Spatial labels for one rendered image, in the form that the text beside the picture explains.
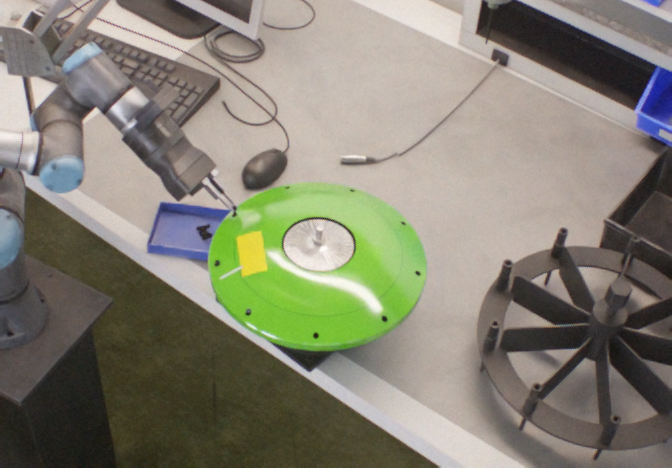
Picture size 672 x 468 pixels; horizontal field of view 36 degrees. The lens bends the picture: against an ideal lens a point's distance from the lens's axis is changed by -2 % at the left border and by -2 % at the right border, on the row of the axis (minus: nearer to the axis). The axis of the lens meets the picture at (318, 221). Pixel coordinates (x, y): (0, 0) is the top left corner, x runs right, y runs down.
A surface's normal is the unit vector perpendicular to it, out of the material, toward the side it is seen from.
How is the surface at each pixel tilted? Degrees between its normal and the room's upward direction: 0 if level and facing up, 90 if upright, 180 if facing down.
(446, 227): 0
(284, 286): 14
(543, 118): 0
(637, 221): 0
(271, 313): 24
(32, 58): 90
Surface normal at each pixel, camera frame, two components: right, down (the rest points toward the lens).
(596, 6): 0.05, -0.69
